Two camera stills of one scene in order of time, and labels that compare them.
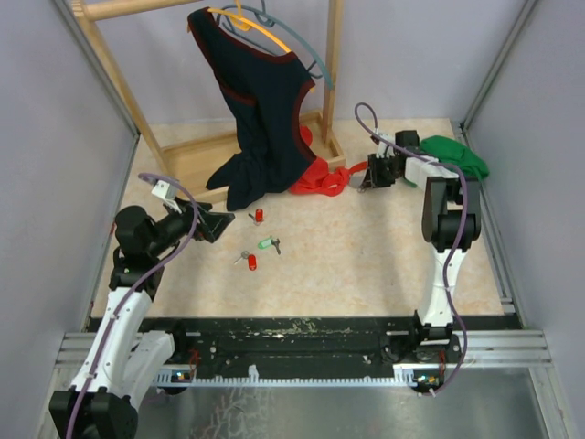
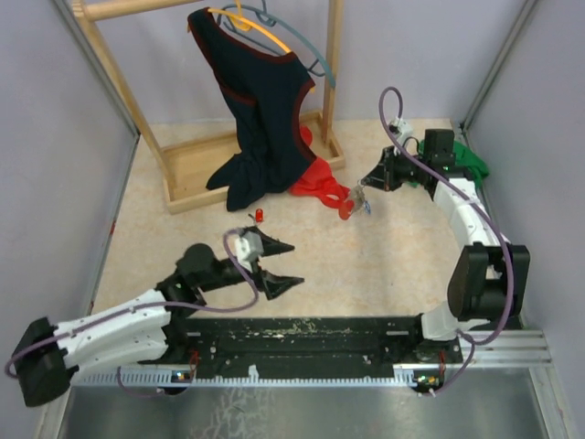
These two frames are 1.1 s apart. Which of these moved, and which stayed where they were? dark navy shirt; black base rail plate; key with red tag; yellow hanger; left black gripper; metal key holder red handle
Moved: metal key holder red handle; left black gripper
Stayed: dark navy shirt; yellow hanger; key with red tag; black base rail plate
